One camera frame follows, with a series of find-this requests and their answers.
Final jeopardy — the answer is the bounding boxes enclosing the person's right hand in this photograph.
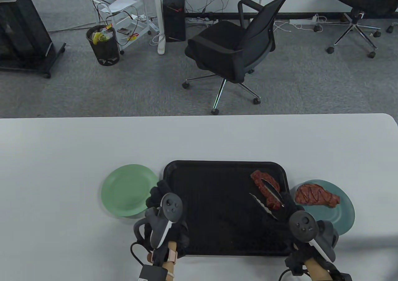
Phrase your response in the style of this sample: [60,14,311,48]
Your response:
[274,194,311,257]

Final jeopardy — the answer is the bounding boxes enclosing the person's left hand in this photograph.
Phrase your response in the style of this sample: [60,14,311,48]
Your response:
[145,180,191,257]

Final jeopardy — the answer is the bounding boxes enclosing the green plate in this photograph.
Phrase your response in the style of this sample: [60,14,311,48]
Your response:
[101,164,160,217]

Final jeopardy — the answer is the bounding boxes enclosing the red-handled kitchen tongs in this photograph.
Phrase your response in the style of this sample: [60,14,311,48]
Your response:
[249,178,285,221]

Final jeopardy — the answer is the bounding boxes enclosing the red-brown grilled steak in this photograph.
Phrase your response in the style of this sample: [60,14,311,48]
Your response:
[295,184,340,208]
[251,170,281,210]

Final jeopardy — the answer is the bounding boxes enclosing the person's left forearm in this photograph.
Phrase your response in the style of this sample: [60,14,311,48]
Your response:
[162,241,178,281]

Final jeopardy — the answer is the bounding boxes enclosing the person's right forearm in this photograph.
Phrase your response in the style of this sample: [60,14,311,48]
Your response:
[303,256,331,281]

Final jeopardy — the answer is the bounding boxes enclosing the grey left hand controller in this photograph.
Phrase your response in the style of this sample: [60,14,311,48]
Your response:
[134,193,184,249]

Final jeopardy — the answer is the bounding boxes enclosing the grey hand controller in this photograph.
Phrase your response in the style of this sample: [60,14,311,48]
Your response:
[289,211,339,263]
[134,193,184,249]

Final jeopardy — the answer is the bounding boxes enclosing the grey right hand controller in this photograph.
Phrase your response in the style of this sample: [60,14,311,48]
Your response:
[289,211,339,263]

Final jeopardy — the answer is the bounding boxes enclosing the black right glove sensor module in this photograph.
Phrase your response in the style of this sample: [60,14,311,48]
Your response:
[285,251,308,276]

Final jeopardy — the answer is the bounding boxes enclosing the black glove sensor module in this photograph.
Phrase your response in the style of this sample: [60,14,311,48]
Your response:
[285,251,308,276]
[152,247,168,265]

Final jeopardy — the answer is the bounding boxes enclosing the black left glove sensor module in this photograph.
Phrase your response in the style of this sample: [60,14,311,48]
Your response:
[152,247,168,265]

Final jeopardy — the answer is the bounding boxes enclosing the teal plate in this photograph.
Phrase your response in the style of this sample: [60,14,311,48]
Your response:
[292,179,355,235]

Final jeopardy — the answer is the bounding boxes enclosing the pink wrist band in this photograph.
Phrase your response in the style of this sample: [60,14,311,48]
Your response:
[147,250,178,264]

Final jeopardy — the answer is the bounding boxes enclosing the black plastic tray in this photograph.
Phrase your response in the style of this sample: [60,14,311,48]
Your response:
[163,160,291,256]

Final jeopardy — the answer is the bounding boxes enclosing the black mesh trash bin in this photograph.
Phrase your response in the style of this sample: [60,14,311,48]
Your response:
[86,25,120,66]

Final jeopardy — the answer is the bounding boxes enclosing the black mesh office chair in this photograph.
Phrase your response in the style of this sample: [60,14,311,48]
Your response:
[182,0,303,115]

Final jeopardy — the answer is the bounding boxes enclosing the white desk leg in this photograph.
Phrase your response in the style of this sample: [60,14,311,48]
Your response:
[152,0,166,55]

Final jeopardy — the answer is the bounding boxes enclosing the black computer tower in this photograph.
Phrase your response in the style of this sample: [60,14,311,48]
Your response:
[163,0,186,42]

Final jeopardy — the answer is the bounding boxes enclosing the white paper sheet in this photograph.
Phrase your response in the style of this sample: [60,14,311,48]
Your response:
[107,0,137,13]

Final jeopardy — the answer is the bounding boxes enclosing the black cabinet on wheels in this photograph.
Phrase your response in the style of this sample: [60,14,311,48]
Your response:
[0,0,66,78]

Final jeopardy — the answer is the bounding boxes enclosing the white power strip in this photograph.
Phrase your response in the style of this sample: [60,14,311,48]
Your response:
[289,14,318,25]

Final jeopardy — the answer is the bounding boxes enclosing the white wire cart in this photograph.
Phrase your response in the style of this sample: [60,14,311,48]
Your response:
[92,0,153,55]

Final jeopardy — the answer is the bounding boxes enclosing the black cable bar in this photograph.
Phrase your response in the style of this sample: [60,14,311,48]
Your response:
[186,12,352,22]

